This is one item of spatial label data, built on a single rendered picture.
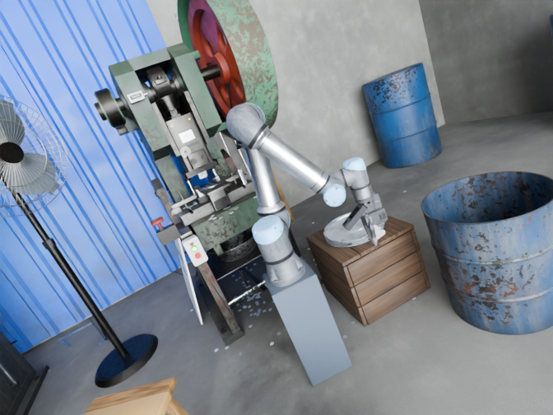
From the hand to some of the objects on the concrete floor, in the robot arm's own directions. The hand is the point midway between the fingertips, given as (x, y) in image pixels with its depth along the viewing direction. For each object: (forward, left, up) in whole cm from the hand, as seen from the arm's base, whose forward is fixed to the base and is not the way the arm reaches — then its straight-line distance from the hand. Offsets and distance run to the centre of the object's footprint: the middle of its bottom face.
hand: (373, 242), depth 128 cm
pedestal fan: (+108, +150, -41) cm, 190 cm away
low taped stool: (-14, +109, -41) cm, 117 cm away
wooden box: (+27, -4, -40) cm, 49 cm away
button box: (+109, +92, -40) cm, 148 cm away
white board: (+98, +91, -41) cm, 140 cm away
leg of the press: (+87, +82, -41) cm, 126 cm away
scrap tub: (-16, -38, -41) cm, 58 cm away
